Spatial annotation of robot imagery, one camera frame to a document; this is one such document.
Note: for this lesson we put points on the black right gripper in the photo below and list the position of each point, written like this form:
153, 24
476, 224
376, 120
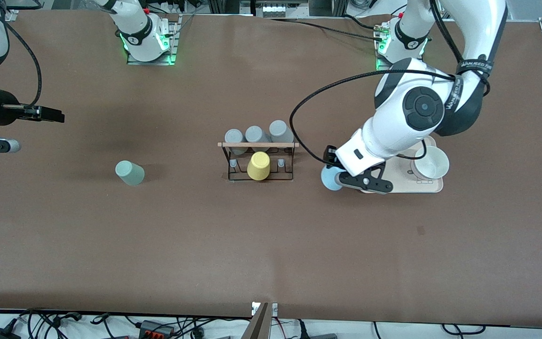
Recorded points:
3, 108

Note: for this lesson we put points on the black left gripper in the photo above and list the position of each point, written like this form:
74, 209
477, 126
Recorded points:
330, 155

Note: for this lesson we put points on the light blue plastic cup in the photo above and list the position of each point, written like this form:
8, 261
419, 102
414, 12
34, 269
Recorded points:
331, 180

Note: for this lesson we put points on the sage green plastic cup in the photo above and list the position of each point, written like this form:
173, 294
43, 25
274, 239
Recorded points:
130, 173

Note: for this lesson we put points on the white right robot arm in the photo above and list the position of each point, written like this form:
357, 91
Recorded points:
134, 28

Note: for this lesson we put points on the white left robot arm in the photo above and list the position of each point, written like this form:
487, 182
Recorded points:
393, 127

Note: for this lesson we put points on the grey plastic cup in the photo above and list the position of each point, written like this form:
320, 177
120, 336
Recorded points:
256, 134
280, 129
234, 137

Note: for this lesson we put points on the yellow plastic cup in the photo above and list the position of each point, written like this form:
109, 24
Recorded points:
258, 166

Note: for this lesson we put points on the beige rabbit print tray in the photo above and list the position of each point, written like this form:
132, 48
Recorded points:
407, 184

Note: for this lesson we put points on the white bowl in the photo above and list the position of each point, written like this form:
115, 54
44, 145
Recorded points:
434, 162

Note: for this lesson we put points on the white power strip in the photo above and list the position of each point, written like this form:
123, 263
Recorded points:
274, 10

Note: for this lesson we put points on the white label plate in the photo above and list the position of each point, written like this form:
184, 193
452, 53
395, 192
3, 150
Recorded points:
274, 309

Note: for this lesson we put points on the black power adapter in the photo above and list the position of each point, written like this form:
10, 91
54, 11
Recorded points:
0, 334

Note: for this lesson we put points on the grey box orange connectors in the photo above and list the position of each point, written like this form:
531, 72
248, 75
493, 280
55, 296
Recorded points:
155, 328

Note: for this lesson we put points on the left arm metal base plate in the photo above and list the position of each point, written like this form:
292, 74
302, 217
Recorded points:
419, 68

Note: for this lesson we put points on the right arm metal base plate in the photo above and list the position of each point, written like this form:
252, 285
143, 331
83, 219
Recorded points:
173, 47

